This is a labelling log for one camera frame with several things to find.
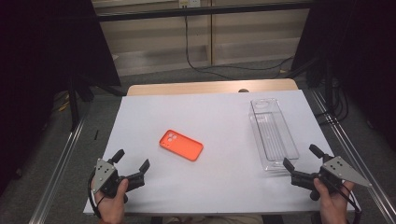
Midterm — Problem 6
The black stand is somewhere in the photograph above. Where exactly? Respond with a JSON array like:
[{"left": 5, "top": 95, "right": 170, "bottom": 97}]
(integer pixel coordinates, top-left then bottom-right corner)
[
  {"left": 66, "top": 72, "right": 126, "bottom": 133},
  {"left": 292, "top": 55, "right": 336, "bottom": 117}
]

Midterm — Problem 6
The orange phone case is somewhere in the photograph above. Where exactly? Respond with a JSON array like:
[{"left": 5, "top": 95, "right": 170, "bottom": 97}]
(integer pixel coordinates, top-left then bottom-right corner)
[{"left": 159, "top": 129, "right": 205, "bottom": 162}]

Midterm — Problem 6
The aluminium floor rail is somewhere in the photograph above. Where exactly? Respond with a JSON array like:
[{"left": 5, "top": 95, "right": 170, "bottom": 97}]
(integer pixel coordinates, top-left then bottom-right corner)
[
  {"left": 28, "top": 102, "right": 92, "bottom": 224},
  {"left": 306, "top": 88, "right": 396, "bottom": 224}
]

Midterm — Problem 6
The white wall socket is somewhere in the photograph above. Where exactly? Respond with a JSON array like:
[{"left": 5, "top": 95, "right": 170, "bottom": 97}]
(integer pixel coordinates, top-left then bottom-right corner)
[{"left": 178, "top": 0, "right": 202, "bottom": 9}]

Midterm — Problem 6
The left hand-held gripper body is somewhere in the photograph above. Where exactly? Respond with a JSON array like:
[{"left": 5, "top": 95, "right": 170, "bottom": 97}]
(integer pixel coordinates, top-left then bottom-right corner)
[{"left": 92, "top": 158, "right": 146, "bottom": 203}]

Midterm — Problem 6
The person's left hand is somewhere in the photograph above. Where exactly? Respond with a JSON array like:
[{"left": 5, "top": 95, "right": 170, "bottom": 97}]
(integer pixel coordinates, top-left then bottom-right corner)
[{"left": 92, "top": 178, "right": 130, "bottom": 224}]

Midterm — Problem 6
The person's right hand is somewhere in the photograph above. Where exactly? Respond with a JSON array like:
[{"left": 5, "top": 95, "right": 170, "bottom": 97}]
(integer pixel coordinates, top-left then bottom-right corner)
[{"left": 313, "top": 177, "right": 356, "bottom": 224}]

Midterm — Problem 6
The black curtain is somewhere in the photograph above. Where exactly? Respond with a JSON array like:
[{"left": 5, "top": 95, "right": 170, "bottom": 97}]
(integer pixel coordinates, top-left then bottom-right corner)
[
  {"left": 290, "top": 0, "right": 396, "bottom": 152},
  {"left": 0, "top": 0, "right": 123, "bottom": 195}
]

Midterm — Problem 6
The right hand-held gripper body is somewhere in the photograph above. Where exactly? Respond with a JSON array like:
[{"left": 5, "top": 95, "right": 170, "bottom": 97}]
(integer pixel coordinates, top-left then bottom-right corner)
[{"left": 290, "top": 155, "right": 374, "bottom": 202}]

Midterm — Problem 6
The right hand-held gripper cable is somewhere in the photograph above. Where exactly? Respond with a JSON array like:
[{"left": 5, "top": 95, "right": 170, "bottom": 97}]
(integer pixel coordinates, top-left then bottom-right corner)
[{"left": 337, "top": 182, "right": 363, "bottom": 224}]

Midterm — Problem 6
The hand-held gripper cable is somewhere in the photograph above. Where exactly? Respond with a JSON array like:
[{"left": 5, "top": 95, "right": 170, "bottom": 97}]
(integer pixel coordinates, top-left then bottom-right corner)
[
  {"left": 87, "top": 170, "right": 105, "bottom": 219},
  {"left": 337, "top": 182, "right": 363, "bottom": 224}
]

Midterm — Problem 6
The yellow floor cable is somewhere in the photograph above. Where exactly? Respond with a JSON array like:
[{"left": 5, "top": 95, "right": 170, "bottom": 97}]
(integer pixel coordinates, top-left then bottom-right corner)
[{"left": 55, "top": 92, "right": 71, "bottom": 113}]

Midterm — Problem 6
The clear plastic storage bin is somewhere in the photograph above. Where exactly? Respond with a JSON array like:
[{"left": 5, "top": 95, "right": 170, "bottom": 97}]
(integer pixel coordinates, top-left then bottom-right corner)
[{"left": 247, "top": 97, "right": 301, "bottom": 173}]

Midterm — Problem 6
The light wooden table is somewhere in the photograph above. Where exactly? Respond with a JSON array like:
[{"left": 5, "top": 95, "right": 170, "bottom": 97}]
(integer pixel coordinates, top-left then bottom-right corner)
[{"left": 126, "top": 77, "right": 300, "bottom": 97}]

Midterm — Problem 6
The black wall socket cable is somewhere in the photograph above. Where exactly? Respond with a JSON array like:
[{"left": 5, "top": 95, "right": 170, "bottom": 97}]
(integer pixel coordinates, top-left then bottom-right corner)
[{"left": 184, "top": 14, "right": 295, "bottom": 80}]

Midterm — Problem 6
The black floor cable bundle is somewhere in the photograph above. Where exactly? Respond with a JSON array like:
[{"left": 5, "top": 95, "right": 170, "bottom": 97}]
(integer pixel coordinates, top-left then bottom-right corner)
[{"left": 313, "top": 77, "right": 350, "bottom": 126}]

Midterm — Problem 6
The left hand-held gripper cable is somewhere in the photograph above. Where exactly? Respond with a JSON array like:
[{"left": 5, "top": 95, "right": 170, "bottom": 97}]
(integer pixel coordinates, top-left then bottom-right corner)
[{"left": 87, "top": 170, "right": 105, "bottom": 219}]

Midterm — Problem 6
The white table cover sheet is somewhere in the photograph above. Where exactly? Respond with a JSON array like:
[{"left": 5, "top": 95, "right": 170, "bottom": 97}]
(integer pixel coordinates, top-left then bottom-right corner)
[{"left": 82, "top": 89, "right": 357, "bottom": 217}]

